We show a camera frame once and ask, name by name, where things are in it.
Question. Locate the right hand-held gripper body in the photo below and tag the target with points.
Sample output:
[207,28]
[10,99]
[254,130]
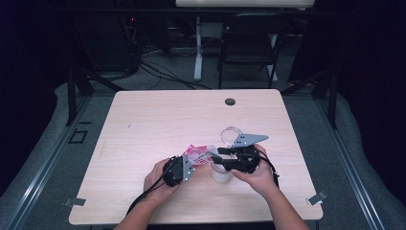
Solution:
[245,159]

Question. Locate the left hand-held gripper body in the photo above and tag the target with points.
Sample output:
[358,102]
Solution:
[175,171]

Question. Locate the pink and white plastic bag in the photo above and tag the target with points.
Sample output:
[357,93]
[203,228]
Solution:
[199,153]

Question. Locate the person's left hand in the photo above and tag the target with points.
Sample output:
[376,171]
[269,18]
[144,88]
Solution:
[154,183]

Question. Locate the person's right hand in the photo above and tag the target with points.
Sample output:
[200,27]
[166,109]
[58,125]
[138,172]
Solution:
[258,180]

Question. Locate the grey tape piece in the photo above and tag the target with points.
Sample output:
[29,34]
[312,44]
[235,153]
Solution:
[317,198]
[75,202]

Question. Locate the black metal stand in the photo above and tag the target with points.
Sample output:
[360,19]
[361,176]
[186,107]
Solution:
[71,102]
[333,105]

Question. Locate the black square floor tape mark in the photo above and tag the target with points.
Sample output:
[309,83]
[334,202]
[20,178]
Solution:
[76,142]

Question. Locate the black folding chair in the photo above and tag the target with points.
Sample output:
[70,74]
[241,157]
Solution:
[249,41]

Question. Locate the grey box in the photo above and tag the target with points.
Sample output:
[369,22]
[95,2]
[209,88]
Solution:
[211,30]

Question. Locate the black computer case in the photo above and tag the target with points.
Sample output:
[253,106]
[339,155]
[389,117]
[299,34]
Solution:
[105,48]

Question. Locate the white desk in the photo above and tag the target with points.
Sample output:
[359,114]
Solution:
[242,3]

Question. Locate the aluminium floor rail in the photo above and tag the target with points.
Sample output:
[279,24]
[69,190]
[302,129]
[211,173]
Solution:
[349,166]
[42,166]

